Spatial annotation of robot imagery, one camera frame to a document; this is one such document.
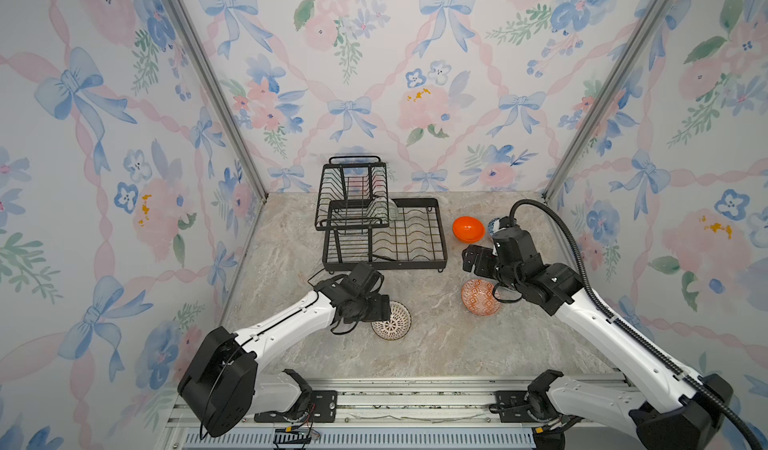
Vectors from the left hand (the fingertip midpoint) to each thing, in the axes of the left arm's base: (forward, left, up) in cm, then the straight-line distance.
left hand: (380, 310), depth 83 cm
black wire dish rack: (+21, +5, +12) cm, 24 cm away
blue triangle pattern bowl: (+10, -27, +25) cm, 38 cm away
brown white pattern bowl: (-2, -5, -6) cm, 8 cm away
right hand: (+9, -25, +15) cm, 30 cm away
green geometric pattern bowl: (+40, -3, -3) cm, 40 cm away
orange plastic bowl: (+32, -30, -4) cm, 44 cm away
